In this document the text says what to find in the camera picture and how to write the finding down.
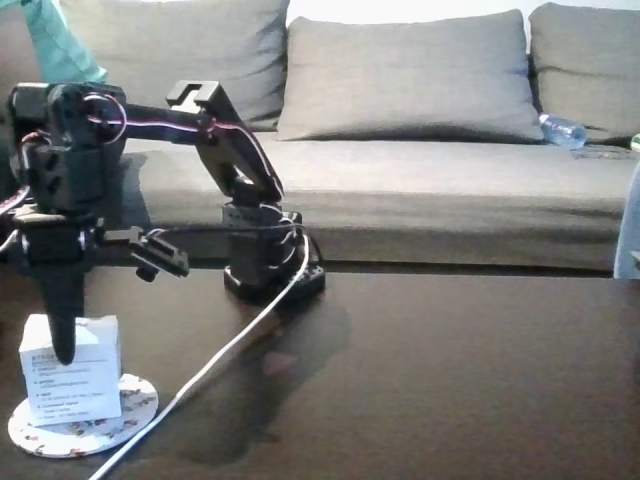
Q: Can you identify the gray fabric sofa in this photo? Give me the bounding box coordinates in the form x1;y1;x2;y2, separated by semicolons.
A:
119;122;640;275

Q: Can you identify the red white servo wire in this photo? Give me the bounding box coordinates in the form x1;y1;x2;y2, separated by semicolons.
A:
82;94;284;201

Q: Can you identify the white servo box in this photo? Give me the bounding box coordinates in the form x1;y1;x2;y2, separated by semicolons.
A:
18;313;123;429

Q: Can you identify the white cable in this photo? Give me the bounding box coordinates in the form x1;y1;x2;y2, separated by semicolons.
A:
92;232;311;480

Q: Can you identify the pale blue fabric object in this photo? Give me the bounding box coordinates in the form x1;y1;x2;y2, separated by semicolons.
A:
613;159;640;280

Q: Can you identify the gray sofa back cushion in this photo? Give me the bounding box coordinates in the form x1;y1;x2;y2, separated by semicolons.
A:
58;0;292;135
528;2;640;145
275;8;547;145

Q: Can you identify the clear plastic water bottle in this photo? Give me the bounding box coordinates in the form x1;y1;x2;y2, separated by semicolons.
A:
537;112;588;150

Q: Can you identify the round white patterned coaster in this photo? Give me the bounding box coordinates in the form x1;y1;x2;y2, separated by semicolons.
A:
7;372;160;460

